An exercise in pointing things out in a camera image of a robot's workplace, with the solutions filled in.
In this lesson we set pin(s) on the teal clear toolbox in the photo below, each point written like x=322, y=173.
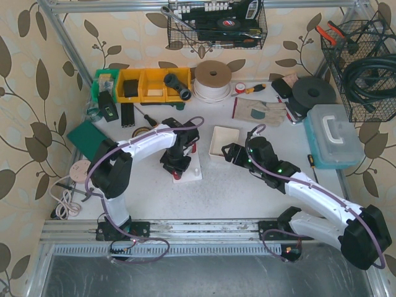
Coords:
x=333, y=141

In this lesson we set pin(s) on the brown tape roll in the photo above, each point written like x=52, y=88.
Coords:
x=139, y=131

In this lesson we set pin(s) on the beige work glove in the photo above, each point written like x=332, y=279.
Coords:
x=259, y=112

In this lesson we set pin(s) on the green storage bin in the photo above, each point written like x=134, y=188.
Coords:
x=104, y=80

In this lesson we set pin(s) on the white cable spool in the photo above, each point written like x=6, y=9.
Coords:
x=212, y=83

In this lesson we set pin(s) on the red white tape roll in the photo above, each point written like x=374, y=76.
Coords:
x=240, y=87

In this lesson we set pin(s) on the orange handled pliers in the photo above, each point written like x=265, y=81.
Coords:
x=333, y=28

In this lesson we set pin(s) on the black pipe fitting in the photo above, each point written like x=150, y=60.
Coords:
x=173, y=82

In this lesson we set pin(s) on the yellow handled screwdriver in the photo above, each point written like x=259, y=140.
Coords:
x=151, y=121

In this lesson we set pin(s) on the black sanding block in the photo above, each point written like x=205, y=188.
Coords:
x=282, y=88

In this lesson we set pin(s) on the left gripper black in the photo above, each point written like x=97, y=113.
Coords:
x=176, y=164

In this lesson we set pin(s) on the black green meter device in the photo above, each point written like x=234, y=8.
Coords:
x=107, y=106

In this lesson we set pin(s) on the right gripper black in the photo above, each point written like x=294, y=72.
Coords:
x=236, y=153

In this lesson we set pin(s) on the pink sanding disc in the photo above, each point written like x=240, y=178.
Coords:
x=79, y=171

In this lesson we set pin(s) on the large red spring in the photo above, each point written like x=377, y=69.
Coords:
x=194, y=148

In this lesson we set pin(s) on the top wire basket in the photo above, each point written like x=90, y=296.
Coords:
x=218, y=24

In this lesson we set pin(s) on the black aluminium extrusion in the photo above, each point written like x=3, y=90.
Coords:
x=127, y=115

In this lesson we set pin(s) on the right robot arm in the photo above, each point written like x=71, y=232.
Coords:
x=359, y=233

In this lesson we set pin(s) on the small claw hammer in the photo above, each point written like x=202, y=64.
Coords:
x=72, y=189

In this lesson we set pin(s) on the black disc spool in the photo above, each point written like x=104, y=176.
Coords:
x=310, y=91

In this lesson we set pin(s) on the yellow storage bin row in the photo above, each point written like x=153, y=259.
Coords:
x=147, y=85

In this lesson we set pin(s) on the green notebook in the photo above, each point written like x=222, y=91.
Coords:
x=87, y=138

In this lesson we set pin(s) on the white peg fixture plate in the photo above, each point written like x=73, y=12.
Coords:
x=193, y=172

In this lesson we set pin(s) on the right wire basket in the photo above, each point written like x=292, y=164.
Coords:
x=364, y=69

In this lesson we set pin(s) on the aluminium front rail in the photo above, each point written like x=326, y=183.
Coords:
x=172, y=238

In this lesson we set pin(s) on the wire basket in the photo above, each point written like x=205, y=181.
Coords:
x=364, y=69
x=218, y=24

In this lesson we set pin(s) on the white spring tray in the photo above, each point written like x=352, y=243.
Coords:
x=221, y=136

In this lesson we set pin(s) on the small black yellow screwdriver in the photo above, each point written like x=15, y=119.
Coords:
x=312, y=165

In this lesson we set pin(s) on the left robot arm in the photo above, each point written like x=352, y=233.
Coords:
x=111, y=168

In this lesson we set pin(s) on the glass jar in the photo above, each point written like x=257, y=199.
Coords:
x=92, y=112

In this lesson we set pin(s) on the silver wrench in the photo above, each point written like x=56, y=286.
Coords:
x=166, y=11

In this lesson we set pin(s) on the small red spring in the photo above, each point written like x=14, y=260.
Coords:
x=177, y=175

